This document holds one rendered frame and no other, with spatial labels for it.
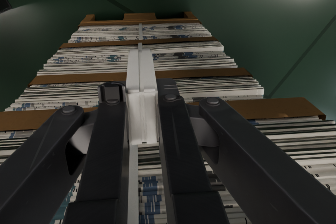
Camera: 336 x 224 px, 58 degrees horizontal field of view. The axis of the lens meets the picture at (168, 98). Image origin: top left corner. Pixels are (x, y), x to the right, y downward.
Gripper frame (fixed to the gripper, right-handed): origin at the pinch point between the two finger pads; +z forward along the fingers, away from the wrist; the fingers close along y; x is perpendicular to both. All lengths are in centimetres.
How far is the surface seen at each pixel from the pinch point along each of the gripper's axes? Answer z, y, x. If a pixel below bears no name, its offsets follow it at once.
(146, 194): -0.3, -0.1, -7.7
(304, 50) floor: 96, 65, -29
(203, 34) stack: 65, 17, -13
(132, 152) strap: 3.6, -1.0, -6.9
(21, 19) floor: 96, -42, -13
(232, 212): -2.4, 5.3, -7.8
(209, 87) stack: 26.9, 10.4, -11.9
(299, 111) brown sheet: 9.2, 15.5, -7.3
